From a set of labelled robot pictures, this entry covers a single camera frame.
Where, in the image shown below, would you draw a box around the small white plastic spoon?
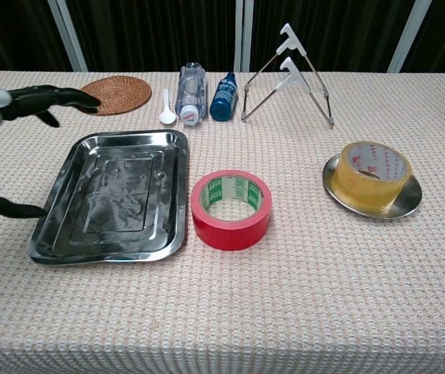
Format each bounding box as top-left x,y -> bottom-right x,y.
158,88 -> 177,125

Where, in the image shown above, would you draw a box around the yellow transparent tape roll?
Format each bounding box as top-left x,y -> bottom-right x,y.
330,140 -> 414,213

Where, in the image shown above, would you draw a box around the clear plastic water bottle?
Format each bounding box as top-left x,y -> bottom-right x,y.
174,62 -> 209,128

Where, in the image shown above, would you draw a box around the beige waffle tablecloth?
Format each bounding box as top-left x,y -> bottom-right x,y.
0,69 -> 445,374

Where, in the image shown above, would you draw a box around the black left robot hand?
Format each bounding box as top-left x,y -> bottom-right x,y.
0,84 -> 101,220

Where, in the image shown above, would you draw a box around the dark pleated curtain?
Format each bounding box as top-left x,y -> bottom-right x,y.
0,0 -> 445,76

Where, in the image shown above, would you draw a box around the rectangular stainless steel tray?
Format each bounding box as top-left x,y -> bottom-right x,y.
26,129 -> 190,267

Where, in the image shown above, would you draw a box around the round woven rattan coaster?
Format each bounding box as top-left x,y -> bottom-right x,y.
80,75 -> 153,116

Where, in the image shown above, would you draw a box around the blue bottle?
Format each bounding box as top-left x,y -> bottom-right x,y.
209,72 -> 238,122

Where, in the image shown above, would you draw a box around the red tape roll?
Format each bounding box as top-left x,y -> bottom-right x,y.
189,169 -> 274,251

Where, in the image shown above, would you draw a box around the white frame post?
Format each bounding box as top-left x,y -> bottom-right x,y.
387,0 -> 434,74
233,0 -> 255,72
48,0 -> 89,72

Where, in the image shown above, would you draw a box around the round stainless steel plate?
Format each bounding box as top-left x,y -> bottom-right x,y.
322,153 -> 424,221

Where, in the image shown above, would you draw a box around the metal wire folding stand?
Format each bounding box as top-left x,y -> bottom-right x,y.
240,22 -> 336,129

